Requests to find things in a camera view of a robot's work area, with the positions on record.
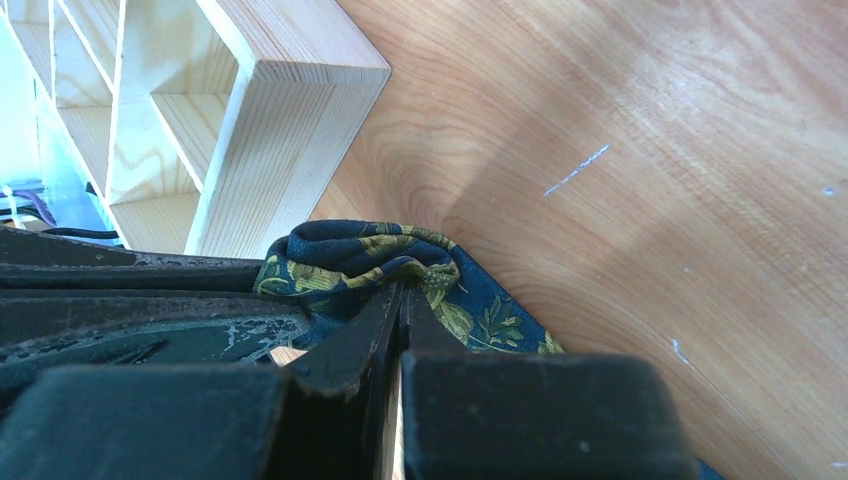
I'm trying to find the navy yellow floral tie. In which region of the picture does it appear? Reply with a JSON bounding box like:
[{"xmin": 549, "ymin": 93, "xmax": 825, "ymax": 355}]
[{"xmin": 254, "ymin": 220, "xmax": 716, "ymax": 479}]

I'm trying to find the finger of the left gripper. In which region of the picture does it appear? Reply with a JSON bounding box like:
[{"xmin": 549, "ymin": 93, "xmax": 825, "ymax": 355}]
[
  {"xmin": 1, "ymin": 291, "xmax": 307, "ymax": 405},
  {"xmin": 1, "ymin": 227, "xmax": 263, "ymax": 292}
]

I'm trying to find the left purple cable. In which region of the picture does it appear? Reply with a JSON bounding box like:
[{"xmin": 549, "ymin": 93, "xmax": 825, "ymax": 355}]
[{"xmin": 9, "ymin": 188, "xmax": 58, "ymax": 227}]

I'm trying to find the wooden compartment tray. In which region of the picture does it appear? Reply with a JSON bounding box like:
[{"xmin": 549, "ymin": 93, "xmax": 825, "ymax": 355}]
[{"xmin": 1, "ymin": 1, "xmax": 391, "ymax": 258}]

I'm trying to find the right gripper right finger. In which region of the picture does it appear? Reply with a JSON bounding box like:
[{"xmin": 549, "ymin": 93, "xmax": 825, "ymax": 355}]
[{"xmin": 399, "ymin": 287, "xmax": 696, "ymax": 479}]

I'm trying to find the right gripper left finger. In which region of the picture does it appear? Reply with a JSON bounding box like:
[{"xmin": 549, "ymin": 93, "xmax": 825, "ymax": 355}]
[{"xmin": 1, "ymin": 284, "xmax": 403, "ymax": 479}]

